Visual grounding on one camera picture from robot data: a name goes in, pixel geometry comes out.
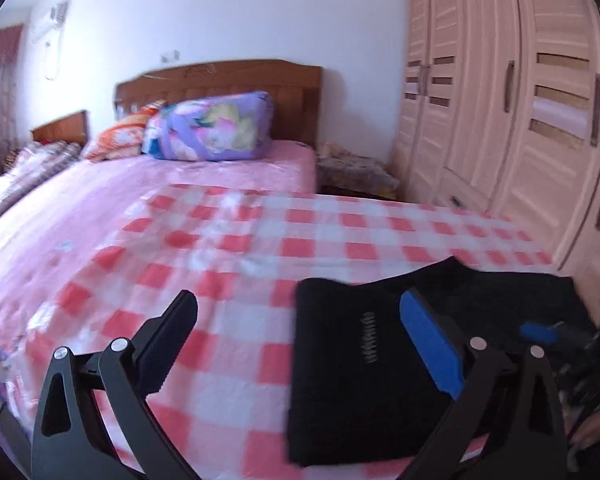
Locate red patterned curtain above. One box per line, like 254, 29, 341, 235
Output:
0, 24, 26, 186

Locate light wooden wardrobe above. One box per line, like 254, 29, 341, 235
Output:
390, 0, 600, 286

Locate wooden bed headboard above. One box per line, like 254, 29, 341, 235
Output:
114, 60, 323, 148

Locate black pants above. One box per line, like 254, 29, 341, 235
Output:
286, 256, 598, 467

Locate white air conditioner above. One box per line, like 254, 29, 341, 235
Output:
27, 0, 71, 43

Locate pink checked blanket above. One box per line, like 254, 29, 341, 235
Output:
0, 182, 556, 480

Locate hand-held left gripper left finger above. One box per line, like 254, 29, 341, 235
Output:
31, 290, 199, 480

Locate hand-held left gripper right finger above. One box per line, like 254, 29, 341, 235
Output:
399, 290, 568, 480

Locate white air conditioner hose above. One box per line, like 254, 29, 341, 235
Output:
42, 40, 63, 81

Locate purple folded quilt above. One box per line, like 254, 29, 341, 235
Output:
142, 91, 275, 162

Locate pink bedsheet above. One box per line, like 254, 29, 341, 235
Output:
0, 140, 317, 341

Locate small wooden headboard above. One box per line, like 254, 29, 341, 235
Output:
31, 110, 89, 145

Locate orange patterned pillow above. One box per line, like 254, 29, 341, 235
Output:
82, 100, 167, 162

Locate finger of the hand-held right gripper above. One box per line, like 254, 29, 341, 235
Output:
519, 321, 598, 350

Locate floral bedding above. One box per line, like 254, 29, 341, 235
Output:
0, 141, 83, 231

